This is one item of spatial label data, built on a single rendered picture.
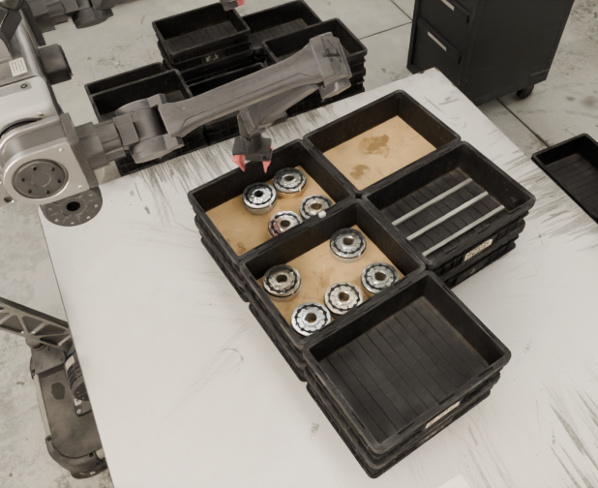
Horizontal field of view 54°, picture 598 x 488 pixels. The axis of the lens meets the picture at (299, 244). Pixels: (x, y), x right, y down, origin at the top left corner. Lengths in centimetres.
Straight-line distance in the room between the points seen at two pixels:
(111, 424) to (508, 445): 101
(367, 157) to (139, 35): 250
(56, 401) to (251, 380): 88
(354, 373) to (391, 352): 11
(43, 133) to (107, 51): 296
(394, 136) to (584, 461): 109
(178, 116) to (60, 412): 139
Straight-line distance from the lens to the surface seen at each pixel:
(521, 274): 189
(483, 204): 186
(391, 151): 196
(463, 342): 158
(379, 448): 133
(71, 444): 222
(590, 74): 391
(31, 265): 300
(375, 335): 155
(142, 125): 115
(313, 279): 163
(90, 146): 112
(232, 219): 178
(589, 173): 289
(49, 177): 114
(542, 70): 348
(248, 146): 162
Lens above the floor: 219
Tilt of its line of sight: 53 degrees down
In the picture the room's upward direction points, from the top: 4 degrees counter-clockwise
